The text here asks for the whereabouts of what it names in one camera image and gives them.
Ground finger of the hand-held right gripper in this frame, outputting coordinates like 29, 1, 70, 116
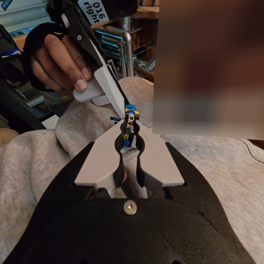
73, 61, 130, 120

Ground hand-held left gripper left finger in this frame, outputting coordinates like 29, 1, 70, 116
74, 120, 124, 199

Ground silver metal duct pipes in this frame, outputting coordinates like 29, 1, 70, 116
95, 16, 157, 78

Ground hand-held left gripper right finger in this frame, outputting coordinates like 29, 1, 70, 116
132, 120, 184, 188

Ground person's right hand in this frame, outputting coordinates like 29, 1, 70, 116
31, 33, 94, 92

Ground grey zip hoodie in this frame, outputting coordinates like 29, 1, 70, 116
0, 76, 264, 264

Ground multicoloured lego gear assembly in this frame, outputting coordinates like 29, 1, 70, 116
110, 103, 145, 148

